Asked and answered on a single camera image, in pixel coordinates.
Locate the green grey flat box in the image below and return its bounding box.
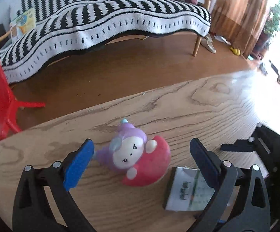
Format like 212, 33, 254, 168
163, 166, 215, 212

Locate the yellow toy on floor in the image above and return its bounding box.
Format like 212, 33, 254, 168
230, 47, 241, 56

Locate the purple monkey toy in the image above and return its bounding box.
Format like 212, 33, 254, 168
93, 119, 171, 187

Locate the green potted plant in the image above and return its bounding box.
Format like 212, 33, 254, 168
251, 0, 280, 60

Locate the brown curtain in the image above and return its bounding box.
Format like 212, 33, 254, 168
210, 0, 269, 58

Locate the yellow children book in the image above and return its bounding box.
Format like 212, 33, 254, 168
9, 7, 36, 41

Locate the black white striped sofa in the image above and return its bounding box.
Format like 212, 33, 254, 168
0, 0, 211, 83

